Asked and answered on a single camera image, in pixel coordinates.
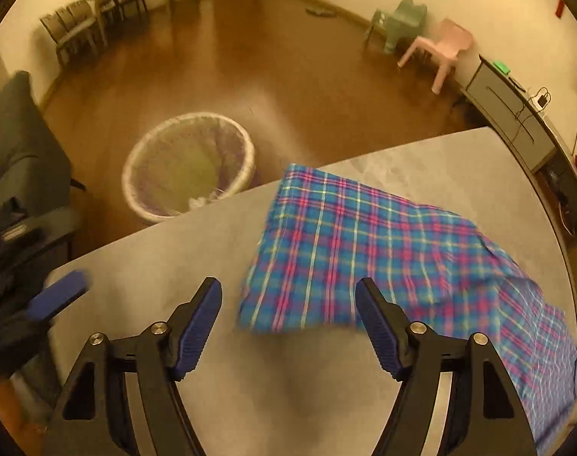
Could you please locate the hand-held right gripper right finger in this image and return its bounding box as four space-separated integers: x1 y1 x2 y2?
356 278 538 456

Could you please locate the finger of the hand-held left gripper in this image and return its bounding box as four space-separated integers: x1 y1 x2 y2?
27 270 90 325

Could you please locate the pink plastic child chair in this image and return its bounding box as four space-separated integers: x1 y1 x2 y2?
397 18 474 96

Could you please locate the grey television cabinet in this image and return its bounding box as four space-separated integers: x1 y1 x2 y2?
459 54 577 248

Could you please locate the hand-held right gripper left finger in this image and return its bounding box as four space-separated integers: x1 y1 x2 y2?
45 276 223 456

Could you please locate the green plastic child chair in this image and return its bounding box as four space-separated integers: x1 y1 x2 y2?
363 0 428 54

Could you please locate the round waste basket white liner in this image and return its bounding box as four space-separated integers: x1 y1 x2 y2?
122 111 257 226

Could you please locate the blue pink plaid shirt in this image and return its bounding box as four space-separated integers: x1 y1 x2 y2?
236 163 577 456

